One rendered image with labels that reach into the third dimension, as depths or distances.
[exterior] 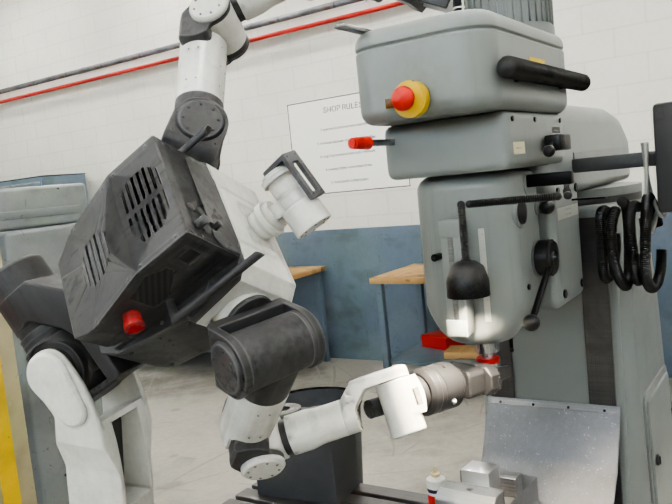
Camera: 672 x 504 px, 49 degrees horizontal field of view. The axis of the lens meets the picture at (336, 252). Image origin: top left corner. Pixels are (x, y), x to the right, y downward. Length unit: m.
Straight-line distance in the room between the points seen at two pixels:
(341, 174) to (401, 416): 5.34
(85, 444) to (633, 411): 1.20
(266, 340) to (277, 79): 5.98
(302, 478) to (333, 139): 5.04
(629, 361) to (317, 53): 5.27
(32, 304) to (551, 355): 1.16
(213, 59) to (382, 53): 0.34
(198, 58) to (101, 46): 7.25
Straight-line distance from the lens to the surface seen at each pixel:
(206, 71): 1.41
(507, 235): 1.34
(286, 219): 1.18
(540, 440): 1.86
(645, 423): 1.90
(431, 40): 1.23
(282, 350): 1.06
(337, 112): 6.56
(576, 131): 1.72
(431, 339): 5.91
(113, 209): 1.15
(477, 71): 1.21
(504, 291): 1.35
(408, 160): 1.34
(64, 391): 1.33
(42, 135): 9.50
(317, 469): 1.75
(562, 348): 1.82
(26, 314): 1.37
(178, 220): 1.04
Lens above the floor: 1.64
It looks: 6 degrees down
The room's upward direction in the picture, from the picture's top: 6 degrees counter-clockwise
